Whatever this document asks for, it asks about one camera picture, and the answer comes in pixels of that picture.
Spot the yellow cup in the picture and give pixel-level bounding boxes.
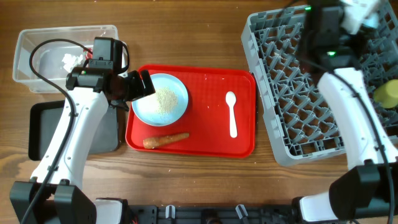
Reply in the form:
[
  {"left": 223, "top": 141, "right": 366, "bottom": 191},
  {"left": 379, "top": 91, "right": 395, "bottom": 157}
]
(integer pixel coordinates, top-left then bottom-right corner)
[{"left": 373, "top": 79, "right": 398, "bottom": 109}]

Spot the red snack wrapper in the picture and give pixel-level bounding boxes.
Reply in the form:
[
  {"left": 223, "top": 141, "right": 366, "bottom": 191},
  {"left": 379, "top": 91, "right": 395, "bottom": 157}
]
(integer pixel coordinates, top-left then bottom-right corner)
[{"left": 83, "top": 48, "right": 93, "bottom": 59}]

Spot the light blue bowl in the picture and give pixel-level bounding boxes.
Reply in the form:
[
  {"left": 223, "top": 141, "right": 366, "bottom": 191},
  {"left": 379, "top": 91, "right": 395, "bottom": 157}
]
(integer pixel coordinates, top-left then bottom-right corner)
[{"left": 363, "top": 13, "right": 379, "bottom": 29}]

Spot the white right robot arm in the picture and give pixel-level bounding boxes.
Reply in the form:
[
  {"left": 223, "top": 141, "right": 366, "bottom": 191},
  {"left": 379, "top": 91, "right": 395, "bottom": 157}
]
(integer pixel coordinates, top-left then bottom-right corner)
[{"left": 295, "top": 0, "right": 397, "bottom": 223}]

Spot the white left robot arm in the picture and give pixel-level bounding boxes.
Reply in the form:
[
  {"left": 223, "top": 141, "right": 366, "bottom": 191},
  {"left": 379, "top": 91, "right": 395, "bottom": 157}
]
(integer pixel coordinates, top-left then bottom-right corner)
[{"left": 10, "top": 37, "right": 155, "bottom": 223}]

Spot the black waste tray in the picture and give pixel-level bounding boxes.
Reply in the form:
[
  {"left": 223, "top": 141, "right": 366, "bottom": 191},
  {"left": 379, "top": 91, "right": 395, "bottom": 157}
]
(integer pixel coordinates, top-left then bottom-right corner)
[{"left": 28, "top": 101, "right": 125, "bottom": 161}]

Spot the grey dishwasher rack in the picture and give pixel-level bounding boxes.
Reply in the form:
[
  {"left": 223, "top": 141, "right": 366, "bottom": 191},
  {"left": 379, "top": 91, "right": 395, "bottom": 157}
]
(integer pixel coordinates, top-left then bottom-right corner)
[{"left": 241, "top": 1, "right": 397, "bottom": 166}]

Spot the pile of rice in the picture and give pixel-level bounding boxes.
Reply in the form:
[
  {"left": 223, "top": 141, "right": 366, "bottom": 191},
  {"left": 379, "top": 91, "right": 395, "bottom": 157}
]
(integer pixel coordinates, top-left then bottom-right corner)
[{"left": 155, "top": 87, "right": 178, "bottom": 115}]

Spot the light blue plate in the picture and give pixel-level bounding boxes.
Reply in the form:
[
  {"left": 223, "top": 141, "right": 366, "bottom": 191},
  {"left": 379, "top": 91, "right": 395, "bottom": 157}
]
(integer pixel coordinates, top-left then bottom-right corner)
[{"left": 132, "top": 73, "right": 189, "bottom": 126}]

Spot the orange carrot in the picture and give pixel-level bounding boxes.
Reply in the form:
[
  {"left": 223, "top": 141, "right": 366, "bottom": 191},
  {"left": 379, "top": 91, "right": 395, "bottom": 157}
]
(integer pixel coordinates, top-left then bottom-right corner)
[{"left": 143, "top": 133, "right": 190, "bottom": 149}]

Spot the red serving tray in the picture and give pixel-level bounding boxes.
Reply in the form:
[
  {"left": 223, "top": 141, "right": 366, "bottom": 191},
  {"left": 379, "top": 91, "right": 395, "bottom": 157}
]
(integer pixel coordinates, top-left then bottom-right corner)
[{"left": 125, "top": 64, "right": 256, "bottom": 158}]

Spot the crumpled white tissue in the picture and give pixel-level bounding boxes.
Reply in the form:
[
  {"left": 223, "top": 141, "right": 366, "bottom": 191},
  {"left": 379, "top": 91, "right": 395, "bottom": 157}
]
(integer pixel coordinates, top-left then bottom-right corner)
[{"left": 62, "top": 54, "right": 84, "bottom": 73}]

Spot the white plastic spoon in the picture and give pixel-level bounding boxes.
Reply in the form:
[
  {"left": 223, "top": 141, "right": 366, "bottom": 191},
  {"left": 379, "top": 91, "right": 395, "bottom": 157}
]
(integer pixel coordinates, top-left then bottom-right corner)
[{"left": 226, "top": 91, "right": 238, "bottom": 138}]

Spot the clear plastic bin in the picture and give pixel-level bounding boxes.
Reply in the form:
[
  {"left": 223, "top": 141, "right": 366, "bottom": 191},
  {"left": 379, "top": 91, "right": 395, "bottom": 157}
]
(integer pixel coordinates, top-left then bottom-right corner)
[{"left": 12, "top": 25, "right": 119, "bottom": 93}]

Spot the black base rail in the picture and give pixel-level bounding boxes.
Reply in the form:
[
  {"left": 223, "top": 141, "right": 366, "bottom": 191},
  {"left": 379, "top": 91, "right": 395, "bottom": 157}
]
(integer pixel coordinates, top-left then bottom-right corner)
[{"left": 130, "top": 204, "right": 297, "bottom": 224}]

